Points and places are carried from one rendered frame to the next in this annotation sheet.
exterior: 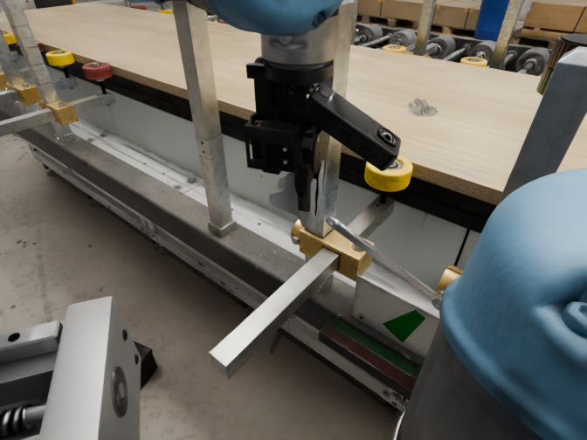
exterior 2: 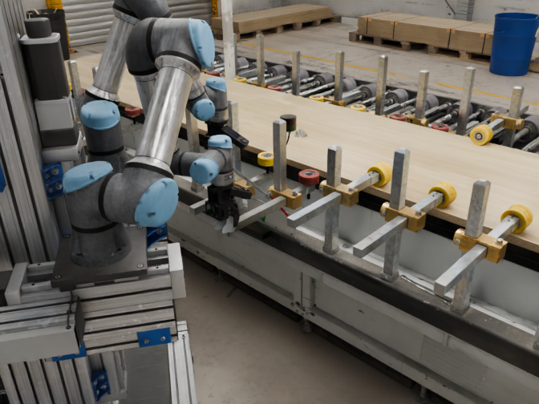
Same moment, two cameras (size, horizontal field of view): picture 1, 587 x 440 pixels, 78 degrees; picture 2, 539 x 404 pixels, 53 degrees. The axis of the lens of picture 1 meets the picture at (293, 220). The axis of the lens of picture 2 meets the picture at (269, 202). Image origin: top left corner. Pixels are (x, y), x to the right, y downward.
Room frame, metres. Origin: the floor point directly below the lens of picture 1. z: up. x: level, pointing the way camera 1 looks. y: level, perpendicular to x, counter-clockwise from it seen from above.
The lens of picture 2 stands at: (-1.51, -0.38, 1.77)
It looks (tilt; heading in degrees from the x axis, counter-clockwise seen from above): 27 degrees down; 6
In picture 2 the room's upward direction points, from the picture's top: 1 degrees counter-clockwise
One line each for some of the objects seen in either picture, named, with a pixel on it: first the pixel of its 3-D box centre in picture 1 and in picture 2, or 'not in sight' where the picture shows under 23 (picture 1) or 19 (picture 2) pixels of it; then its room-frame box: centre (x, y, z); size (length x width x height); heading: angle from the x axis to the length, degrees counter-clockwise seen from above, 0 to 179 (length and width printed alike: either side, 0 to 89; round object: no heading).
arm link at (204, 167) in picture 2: not in sight; (202, 166); (-0.05, -0.03, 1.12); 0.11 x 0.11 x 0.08; 78
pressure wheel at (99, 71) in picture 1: (100, 82); (133, 117); (1.19, 0.61, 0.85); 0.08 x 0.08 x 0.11
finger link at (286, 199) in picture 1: (290, 202); not in sight; (0.38, 0.00, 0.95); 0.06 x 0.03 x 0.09; 71
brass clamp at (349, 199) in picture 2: not in sight; (338, 192); (0.15, -0.45, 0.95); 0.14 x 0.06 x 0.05; 51
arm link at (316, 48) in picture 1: (297, 39); (217, 114); (0.39, 0.00, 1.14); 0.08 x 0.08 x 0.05
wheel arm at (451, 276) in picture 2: not in sight; (482, 248); (-0.19, -0.85, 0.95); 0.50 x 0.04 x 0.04; 141
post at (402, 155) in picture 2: not in sight; (395, 218); (0.00, -0.63, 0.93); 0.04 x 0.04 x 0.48; 51
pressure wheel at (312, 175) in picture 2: not in sight; (309, 185); (0.39, -0.35, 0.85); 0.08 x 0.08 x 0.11
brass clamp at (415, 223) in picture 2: not in sight; (402, 216); (-0.01, -0.65, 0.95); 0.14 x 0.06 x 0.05; 51
